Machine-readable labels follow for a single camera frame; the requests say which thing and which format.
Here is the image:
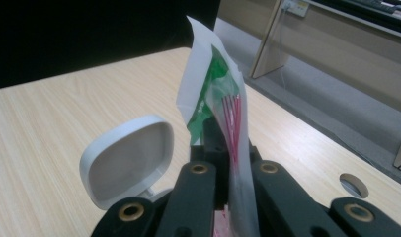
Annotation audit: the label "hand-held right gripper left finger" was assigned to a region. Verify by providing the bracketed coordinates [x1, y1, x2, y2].
[189, 115, 231, 166]

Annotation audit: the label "pink and white plastic bag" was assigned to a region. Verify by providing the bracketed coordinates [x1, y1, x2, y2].
[175, 14, 262, 237]

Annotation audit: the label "white plastic cup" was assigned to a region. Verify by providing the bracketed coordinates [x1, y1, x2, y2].
[79, 113, 176, 211]

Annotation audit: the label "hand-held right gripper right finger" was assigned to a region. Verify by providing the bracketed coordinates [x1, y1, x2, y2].
[247, 139, 264, 164]

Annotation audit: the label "white wall socket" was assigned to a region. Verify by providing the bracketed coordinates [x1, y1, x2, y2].
[281, 0, 311, 18]

